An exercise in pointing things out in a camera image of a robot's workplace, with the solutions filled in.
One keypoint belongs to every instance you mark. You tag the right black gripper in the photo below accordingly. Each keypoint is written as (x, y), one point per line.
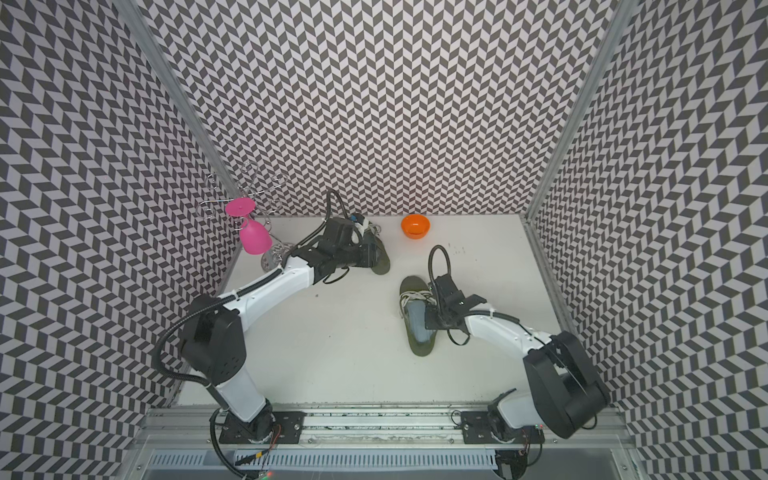
(430, 322)

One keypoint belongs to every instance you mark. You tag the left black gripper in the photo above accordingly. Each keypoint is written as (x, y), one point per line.
(362, 263)

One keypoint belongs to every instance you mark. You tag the grey-blue insole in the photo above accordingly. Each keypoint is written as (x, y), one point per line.
(416, 322)

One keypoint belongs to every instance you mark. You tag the olive green sandal with laces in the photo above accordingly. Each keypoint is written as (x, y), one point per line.
(375, 254)

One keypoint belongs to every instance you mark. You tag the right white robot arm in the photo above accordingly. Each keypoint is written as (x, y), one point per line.
(562, 390)

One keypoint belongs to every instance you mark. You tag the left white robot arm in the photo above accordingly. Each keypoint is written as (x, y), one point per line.
(208, 346)

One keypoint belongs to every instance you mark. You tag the pink plastic wine glass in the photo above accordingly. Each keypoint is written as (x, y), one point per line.
(254, 236)

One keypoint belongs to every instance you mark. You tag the orange bowl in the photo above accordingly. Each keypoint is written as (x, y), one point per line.
(415, 226)

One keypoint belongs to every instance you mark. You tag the silver wire glass rack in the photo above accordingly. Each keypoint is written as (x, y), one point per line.
(265, 191)

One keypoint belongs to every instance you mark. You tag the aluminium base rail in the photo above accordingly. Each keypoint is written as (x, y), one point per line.
(377, 441)

